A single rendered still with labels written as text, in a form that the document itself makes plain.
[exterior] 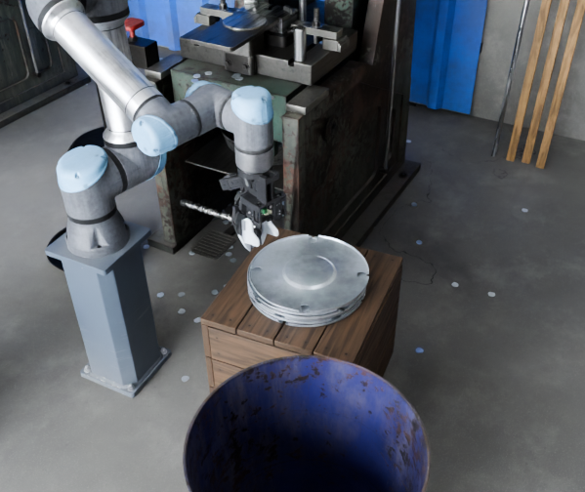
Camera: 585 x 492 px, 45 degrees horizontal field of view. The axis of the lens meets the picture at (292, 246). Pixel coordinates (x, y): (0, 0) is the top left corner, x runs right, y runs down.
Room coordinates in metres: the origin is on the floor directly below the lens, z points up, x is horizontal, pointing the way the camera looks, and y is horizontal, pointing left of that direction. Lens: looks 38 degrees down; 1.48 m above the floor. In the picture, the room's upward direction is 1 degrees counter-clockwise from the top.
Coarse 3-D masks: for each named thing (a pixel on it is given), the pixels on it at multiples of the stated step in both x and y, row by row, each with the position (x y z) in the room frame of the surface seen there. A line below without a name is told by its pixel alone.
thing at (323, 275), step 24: (288, 240) 1.43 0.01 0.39; (336, 240) 1.42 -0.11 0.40; (264, 264) 1.34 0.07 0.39; (288, 264) 1.33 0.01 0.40; (312, 264) 1.33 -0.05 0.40; (336, 264) 1.33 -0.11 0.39; (360, 264) 1.33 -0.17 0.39; (264, 288) 1.24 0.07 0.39; (288, 288) 1.24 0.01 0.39; (312, 288) 1.24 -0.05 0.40; (336, 288) 1.24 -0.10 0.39; (360, 288) 1.24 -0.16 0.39; (312, 312) 1.16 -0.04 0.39
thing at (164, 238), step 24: (240, 0) 2.36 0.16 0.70; (168, 72) 1.95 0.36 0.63; (168, 96) 1.95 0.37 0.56; (192, 144) 2.03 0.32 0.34; (168, 168) 1.91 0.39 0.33; (192, 168) 2.01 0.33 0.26; (168, 192) 1.90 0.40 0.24; (192, 192) 2.02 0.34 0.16; (216, 192) 2.13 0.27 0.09; (168, 216) 1.90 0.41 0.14; (192, 216) 1.99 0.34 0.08; (168, 240) 1.91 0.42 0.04
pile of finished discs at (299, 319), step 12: (312, 240) 1.44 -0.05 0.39; (360, 276) 1.29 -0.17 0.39; (252, 288) 1.25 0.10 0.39; (252, 300) 1.25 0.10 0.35; (264, 300) 1.21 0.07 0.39; (360, 300) 1.23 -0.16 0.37; (264, 312) 1.20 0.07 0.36; (276, 312) 1.17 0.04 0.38; (288, 312) 1.16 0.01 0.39; (300, 312) 1.17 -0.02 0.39; (324, 312) 1.16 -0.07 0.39; (336, 312) 1.17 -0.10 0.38; (348, 312) 1.19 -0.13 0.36; (288, 324) 1.16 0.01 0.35; (300, 324) 1.16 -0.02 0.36; (312, 324) 1.16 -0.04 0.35; (324, 324) 1.16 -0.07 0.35
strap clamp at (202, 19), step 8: (224, 0) 2.12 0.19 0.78; (200, 8) 2.15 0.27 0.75; (208, 8) 2.14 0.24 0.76; (216, 8) 2.13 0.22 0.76; (224, 8) 2.12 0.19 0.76; (232, 8) 2.13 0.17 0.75; (200, 16) 2.14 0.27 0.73; (208, 16) 2.12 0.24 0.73; (216, 16) 2.12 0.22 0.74; (224, 16) 2.10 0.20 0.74; (208, 24) 2.12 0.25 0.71
